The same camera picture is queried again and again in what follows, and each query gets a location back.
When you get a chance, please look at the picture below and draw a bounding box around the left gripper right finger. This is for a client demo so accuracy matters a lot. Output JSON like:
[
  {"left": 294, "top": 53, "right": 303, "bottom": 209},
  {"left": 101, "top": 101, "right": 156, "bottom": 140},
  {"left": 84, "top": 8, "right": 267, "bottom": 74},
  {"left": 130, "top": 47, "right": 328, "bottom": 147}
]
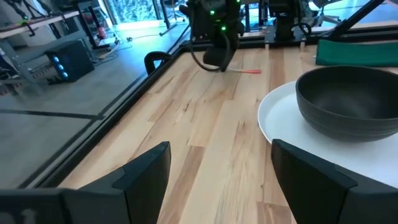
[{"left": 271, "top": 139, "right": 398, "bottom": 224}]

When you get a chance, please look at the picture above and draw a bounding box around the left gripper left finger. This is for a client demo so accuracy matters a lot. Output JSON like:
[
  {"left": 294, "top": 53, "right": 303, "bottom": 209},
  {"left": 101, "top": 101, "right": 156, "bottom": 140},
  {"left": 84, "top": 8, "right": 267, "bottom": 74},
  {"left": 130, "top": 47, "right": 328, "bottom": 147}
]
[{"left": 0, "top": 141, "right": 172, "bottom": 224}]

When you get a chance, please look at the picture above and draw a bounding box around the dark grey bowl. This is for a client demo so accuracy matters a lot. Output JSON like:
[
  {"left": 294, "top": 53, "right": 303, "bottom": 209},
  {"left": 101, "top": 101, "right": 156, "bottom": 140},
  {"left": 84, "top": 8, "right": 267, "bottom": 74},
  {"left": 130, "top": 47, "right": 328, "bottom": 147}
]
[{"left": 295, "top": 65, "right": 398, "bottom": 143}]

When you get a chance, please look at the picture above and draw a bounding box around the black table clamp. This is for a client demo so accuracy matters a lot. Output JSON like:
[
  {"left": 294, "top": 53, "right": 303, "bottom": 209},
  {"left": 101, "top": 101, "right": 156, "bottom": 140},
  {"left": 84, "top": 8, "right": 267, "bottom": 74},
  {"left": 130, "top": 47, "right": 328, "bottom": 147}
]
[{"left": 144, "top": 51, "right": 174, "bottom": 75}]

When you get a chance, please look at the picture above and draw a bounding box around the white round plate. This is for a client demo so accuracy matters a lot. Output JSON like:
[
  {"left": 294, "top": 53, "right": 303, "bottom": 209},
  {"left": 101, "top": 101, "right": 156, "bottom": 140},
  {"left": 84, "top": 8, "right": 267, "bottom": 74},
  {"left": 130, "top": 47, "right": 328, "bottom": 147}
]
[{"left": 257, "top": 81, "right": 398, "bottom": 189}]

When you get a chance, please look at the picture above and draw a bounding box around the grey office chair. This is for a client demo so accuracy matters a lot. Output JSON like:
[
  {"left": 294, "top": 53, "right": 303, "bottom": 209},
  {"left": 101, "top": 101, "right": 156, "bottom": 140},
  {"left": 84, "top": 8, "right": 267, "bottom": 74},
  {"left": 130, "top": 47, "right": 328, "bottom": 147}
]
[{"left": 310, "top": 0, "right": 343, "bottom": 27}]

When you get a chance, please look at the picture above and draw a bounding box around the green folded cloth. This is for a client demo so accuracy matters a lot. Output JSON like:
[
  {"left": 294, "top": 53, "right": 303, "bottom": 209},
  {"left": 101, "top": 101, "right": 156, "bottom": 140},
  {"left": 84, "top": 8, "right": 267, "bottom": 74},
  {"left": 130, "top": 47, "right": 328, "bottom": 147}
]
[{"left": 315, "top": 39, "right": 398, "bottom": 68}]

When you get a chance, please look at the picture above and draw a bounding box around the computer tower with lights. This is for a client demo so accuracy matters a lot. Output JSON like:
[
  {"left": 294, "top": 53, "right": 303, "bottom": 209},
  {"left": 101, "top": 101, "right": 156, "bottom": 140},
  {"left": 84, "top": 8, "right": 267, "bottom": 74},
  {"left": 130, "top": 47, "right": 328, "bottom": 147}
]
[{"left": 45, "top": 40, "right": 95, "bottom": 83}]

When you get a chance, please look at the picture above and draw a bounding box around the grey workbench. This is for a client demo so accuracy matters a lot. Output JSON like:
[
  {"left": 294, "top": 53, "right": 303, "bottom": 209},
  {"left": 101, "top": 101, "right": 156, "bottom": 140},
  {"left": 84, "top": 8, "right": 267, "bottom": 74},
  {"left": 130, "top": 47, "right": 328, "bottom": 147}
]
[{"left": 0, "top": 11, "right": 82, "bottom": 93}]

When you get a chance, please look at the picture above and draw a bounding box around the black diagonal frame strut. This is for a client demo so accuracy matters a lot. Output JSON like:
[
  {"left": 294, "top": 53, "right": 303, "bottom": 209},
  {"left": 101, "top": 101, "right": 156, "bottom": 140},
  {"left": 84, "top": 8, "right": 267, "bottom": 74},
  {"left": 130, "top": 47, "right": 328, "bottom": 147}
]
[{"left": 328, "top": 0, "right": 386, "bottom": 41}]

